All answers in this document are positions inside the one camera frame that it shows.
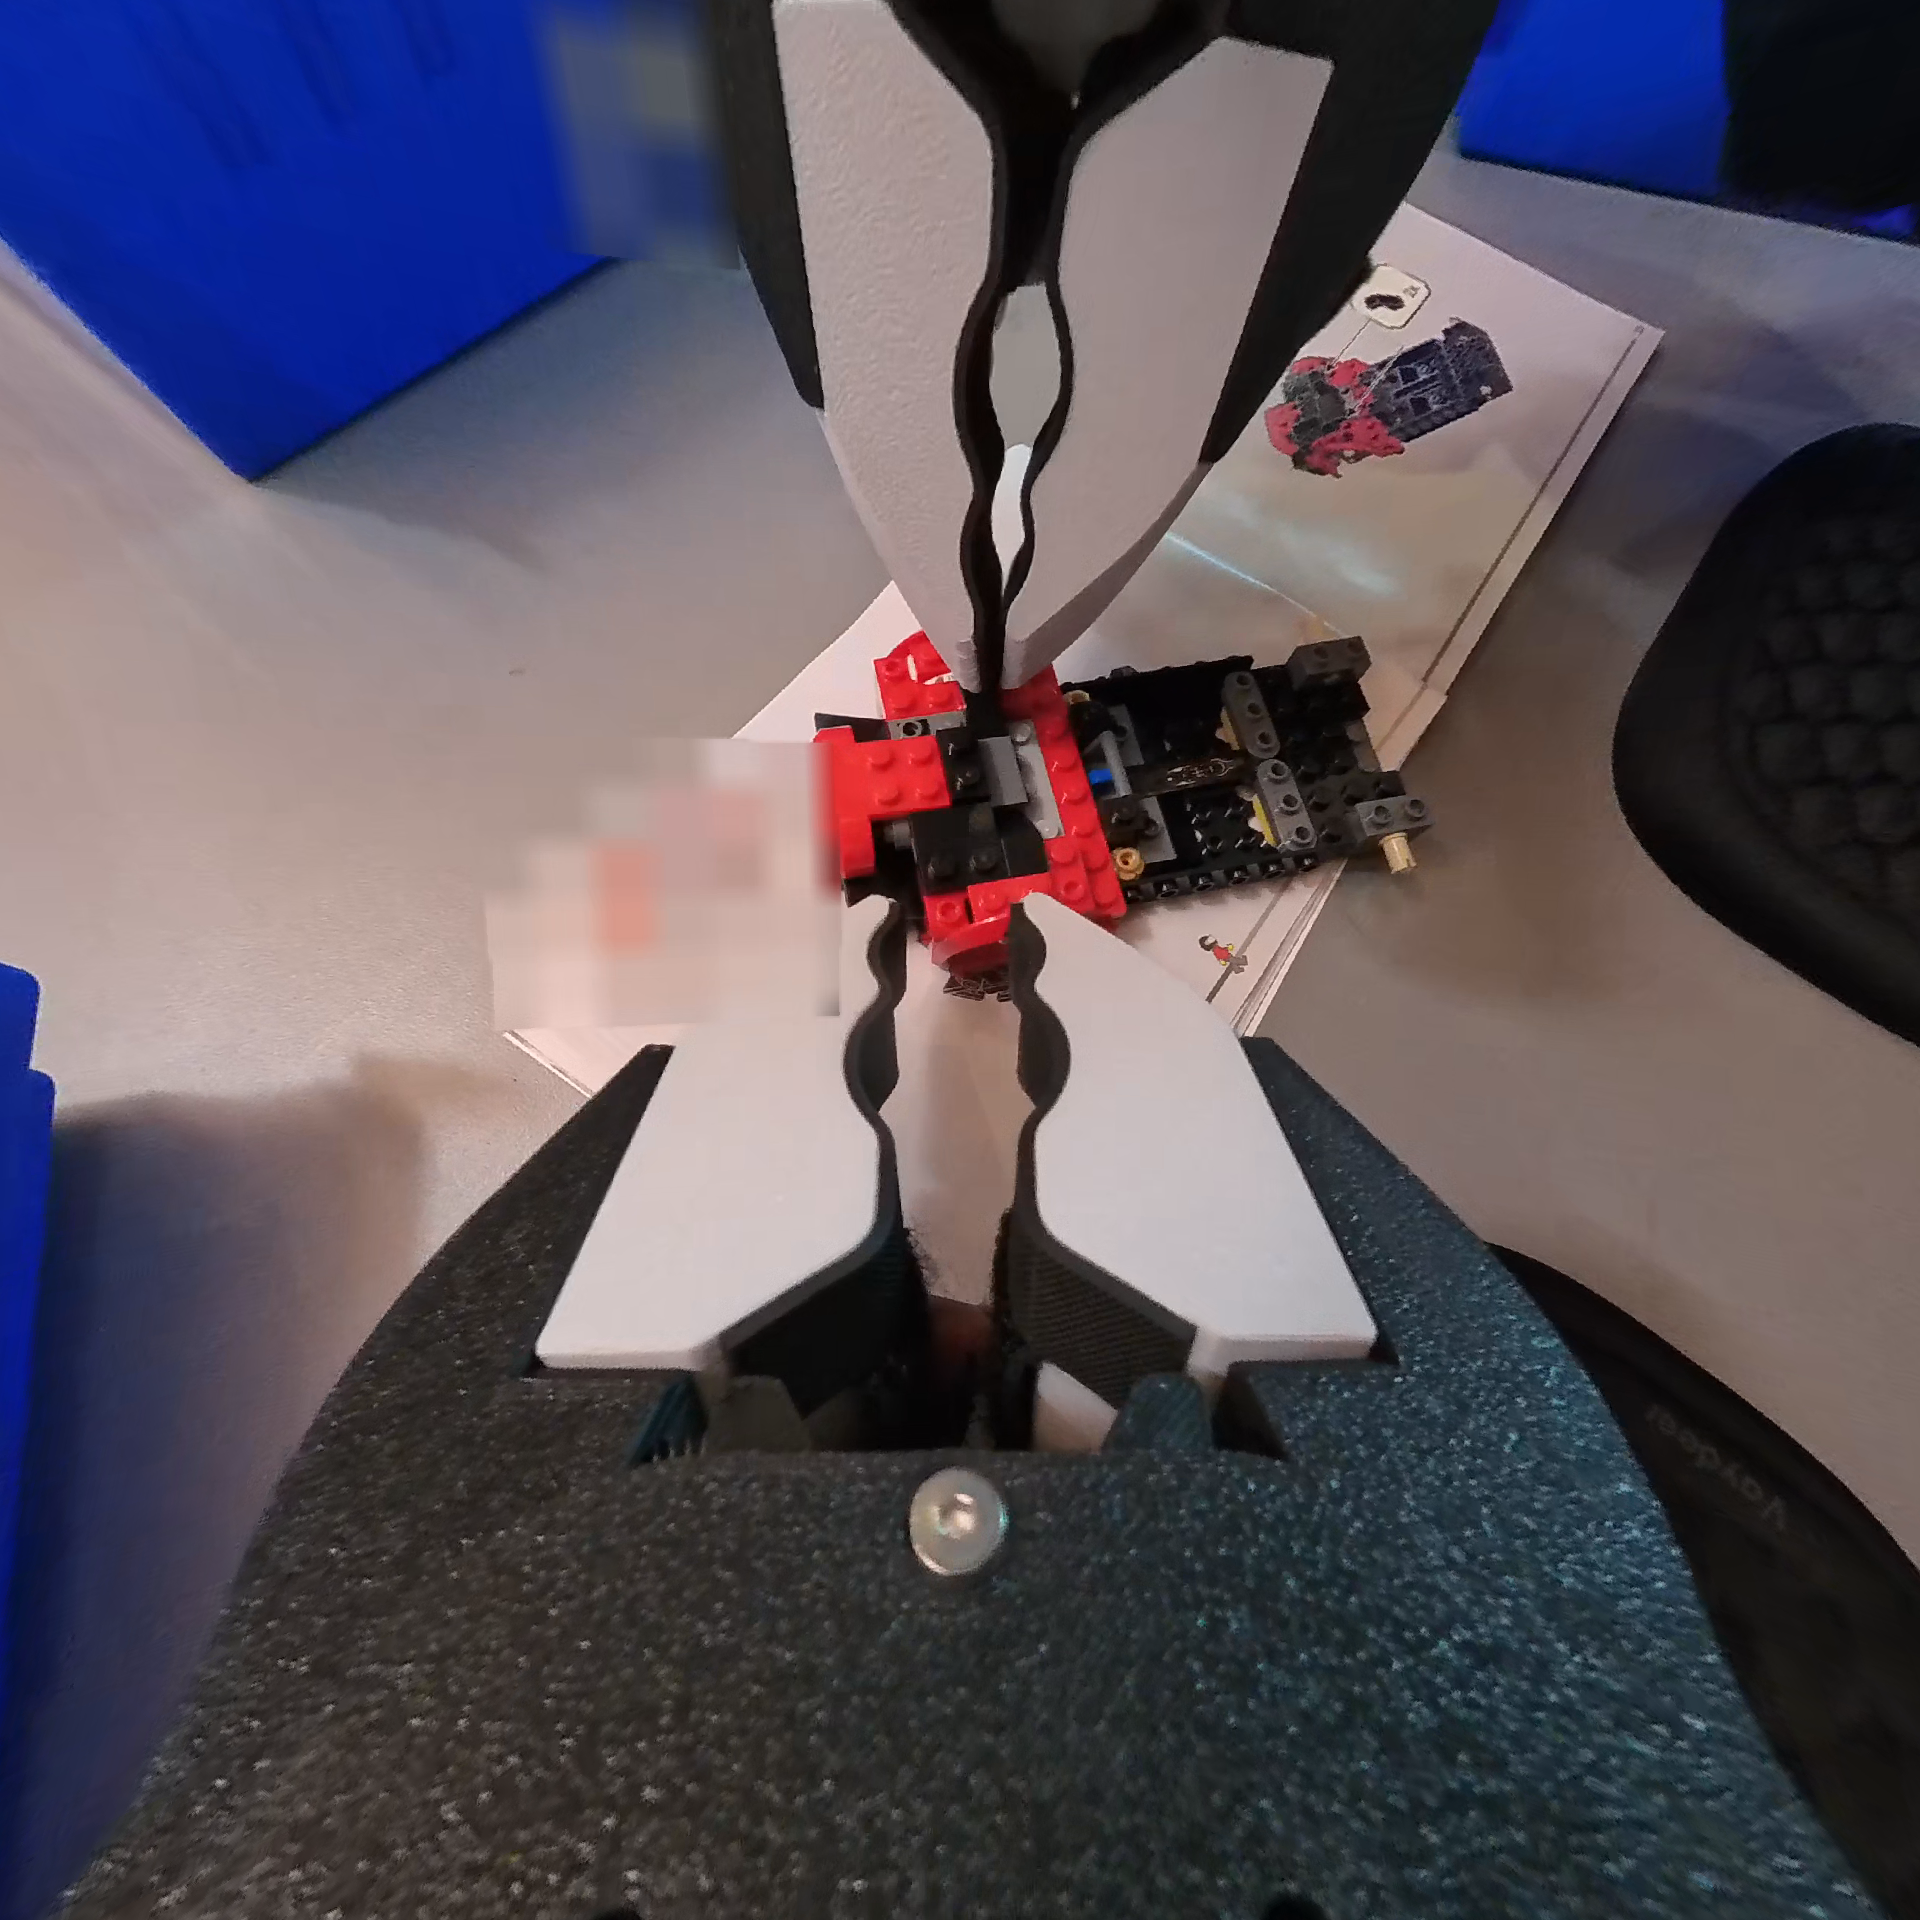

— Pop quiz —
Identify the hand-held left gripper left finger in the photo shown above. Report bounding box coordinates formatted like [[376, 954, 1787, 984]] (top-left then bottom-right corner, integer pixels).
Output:
[[532, 901, 906, 1373]]

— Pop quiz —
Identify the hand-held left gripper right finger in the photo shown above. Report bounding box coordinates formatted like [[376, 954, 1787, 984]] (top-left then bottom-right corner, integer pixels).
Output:
[[994, 891, 1379, 1445]]

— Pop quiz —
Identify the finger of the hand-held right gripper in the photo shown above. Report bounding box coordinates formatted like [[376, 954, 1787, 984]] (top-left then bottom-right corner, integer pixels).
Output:
[[773, 0, 1007, 671], [996, 41, 1338, 684]]

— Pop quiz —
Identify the red and black lego car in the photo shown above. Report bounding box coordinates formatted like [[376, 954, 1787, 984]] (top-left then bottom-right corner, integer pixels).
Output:
[[810, 631, 1432, 1000]]

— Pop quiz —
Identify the lego instruction booklet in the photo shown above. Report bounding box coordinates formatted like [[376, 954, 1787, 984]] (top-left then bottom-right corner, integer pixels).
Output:
[[503, 201, 1666, 1097]]

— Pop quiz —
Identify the person's right forearm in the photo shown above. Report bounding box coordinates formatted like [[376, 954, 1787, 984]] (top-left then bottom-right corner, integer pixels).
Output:
[[1726, 0, 1920, 242]]

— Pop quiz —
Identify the black dimpled cushion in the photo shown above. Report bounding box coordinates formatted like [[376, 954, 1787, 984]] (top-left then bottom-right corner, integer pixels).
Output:
[[1611, 424, 1920, 1047]]

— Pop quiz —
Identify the blue divided plastic bin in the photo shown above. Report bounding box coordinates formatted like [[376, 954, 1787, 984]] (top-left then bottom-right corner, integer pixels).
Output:
[[0, 0, 706, 483]]

